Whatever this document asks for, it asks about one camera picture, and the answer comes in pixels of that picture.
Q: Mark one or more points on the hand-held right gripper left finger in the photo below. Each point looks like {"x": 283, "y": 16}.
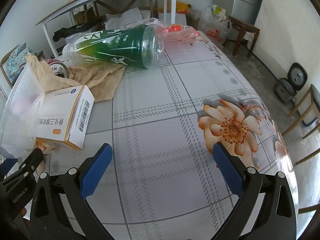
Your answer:
{"x": 96, "y": 170}

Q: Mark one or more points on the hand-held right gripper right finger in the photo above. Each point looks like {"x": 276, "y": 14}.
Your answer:
{"x": 227, "y": 170}

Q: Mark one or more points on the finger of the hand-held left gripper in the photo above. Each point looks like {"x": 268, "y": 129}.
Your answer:
{"x": 6, "y": 167}
{"x": 33, "y": 158}

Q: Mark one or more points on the white medicine box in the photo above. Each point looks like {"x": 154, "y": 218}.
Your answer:
{"x": 60, "y": 115}

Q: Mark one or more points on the clear plastic container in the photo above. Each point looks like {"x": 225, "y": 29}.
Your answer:
{"x": 22, "y": 100}

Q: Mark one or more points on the brown paper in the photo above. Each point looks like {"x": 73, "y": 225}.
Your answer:
{"x": 100, "y": 80}

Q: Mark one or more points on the green label plastic bottle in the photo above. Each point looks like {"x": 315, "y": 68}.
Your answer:
{"x": 115, "y": 45}

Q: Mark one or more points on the clear red print plastic bag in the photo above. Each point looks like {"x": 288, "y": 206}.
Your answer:
{"x": 180, "y": 33}

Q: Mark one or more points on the red drink can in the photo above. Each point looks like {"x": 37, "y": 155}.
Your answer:
{"x": 58, "y": 70}

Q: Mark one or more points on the wooden chair with cushion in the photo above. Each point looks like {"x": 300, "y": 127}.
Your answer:
{"x": 3, "y": 66}

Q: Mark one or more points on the patterned teal cloth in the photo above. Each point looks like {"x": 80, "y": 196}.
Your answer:
{"x": 17, "y": 60}

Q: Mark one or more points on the light wooden chair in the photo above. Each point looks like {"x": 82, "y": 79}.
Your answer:
{"x": 303, "y": 105}

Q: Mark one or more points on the grey rice cooker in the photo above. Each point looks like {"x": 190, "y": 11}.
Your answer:
{"x": 285, "y": 87}

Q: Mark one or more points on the black cloth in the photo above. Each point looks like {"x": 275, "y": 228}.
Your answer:
{"x": 67, "y": 31}

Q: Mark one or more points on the white plastic shopping bag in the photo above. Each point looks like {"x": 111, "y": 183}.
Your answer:
{"x": 215, "y": 27}

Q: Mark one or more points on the dark wooden stool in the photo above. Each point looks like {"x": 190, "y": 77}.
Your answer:
{"x": 243, "y": 23}

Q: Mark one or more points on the cardboard box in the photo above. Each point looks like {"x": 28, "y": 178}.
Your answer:
{"x": 82, "y": 16}

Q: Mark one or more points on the large white plastic bag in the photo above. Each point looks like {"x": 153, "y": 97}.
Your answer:
{"x": 130, "y": 16}

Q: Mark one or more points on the white refrigerator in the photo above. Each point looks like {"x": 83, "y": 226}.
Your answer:
{"x": 246, "y": 2}

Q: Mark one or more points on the yellow bag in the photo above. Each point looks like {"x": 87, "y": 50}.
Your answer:
{"x": 182, "y": 6}

